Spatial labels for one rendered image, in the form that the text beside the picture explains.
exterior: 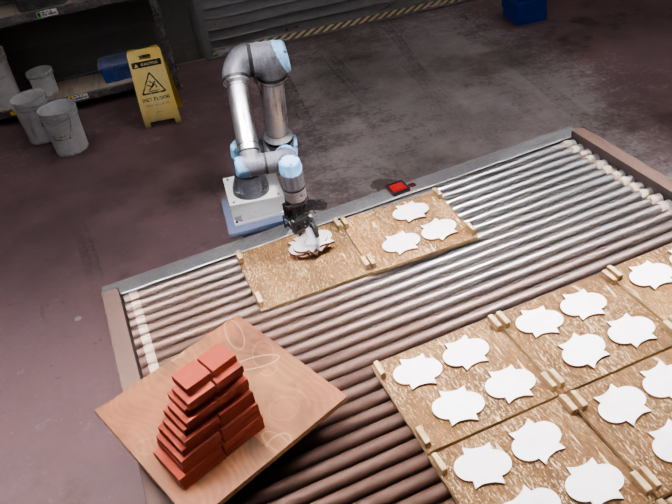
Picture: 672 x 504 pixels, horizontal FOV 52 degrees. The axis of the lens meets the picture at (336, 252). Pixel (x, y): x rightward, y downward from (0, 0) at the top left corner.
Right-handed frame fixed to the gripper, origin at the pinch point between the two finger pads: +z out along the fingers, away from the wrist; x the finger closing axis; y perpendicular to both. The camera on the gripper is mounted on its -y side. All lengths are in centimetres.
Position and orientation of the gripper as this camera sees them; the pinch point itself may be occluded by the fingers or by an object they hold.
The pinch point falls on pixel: (310, 241)
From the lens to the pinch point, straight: 251.2
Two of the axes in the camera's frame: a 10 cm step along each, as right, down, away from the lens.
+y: -7.6, 4.7, -4.5
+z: 1.3, 7.8, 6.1
